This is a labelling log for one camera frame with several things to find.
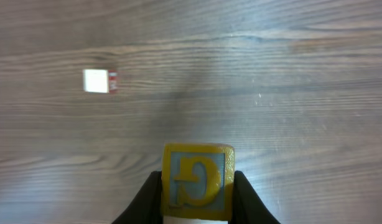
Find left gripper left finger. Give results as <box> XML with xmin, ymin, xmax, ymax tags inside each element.
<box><xmin>112</xmin><ymin>171</ymin><xmax>163</xmax><ymax>224</ymax></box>

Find white block red side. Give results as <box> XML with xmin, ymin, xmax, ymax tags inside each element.
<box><xmin>83</xmin><ymin>69</ymin><xmax>118</xmax><ymax>94</ymax></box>

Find yellow block letter G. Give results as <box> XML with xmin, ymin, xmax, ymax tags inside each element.
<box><xmin>161</xmin><ymin>143</ymin><xmax>235</xmax><ymax>221</ymax></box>

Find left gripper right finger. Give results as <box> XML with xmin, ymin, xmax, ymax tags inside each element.
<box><xmin>228</xmin><ymin>170</ymin><xmax>280</xmax><ymax>224</ymax></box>

